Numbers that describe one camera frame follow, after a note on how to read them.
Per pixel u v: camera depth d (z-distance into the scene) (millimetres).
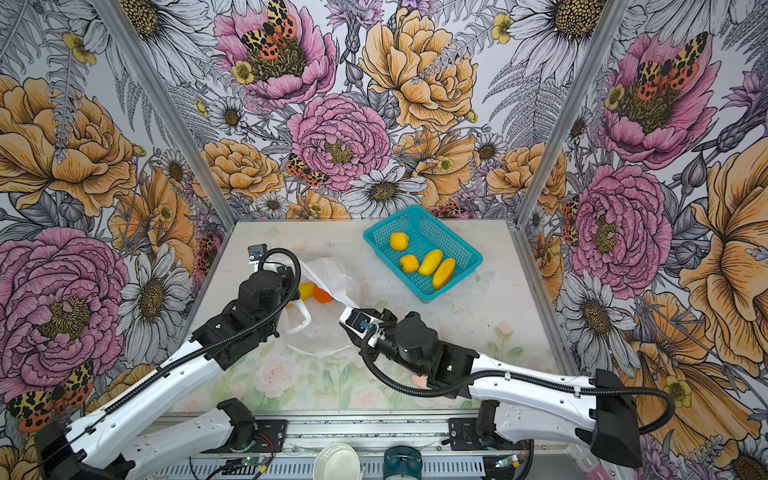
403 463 639
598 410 415
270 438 734
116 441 407
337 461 715
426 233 1154
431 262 1048
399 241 1107
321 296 743
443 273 1018
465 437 734
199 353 471
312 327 662
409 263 1022
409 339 492
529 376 464
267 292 534
